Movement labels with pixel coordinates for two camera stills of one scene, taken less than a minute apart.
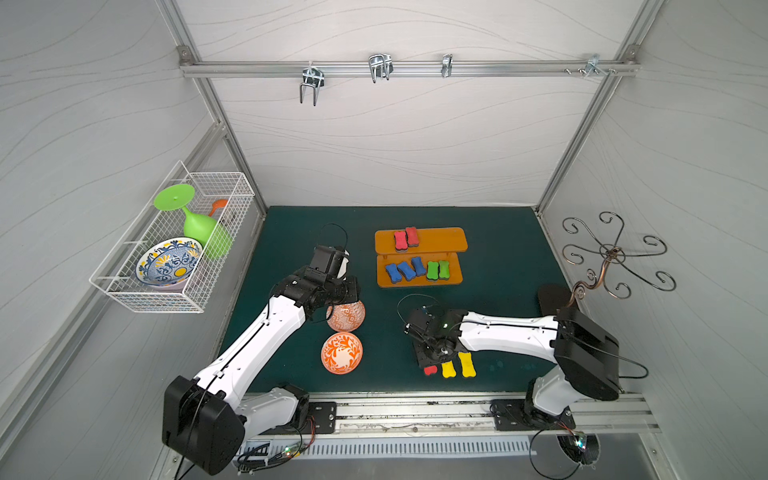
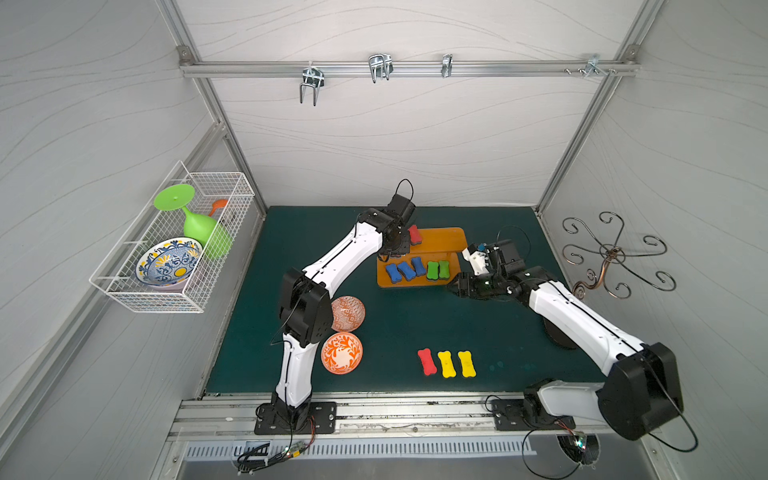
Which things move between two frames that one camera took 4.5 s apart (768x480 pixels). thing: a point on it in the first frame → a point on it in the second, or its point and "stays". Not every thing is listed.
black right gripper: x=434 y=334 → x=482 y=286
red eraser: x=412 y=236 stays
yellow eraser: x=448 y=369 stays
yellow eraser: x=467 y=365 stays
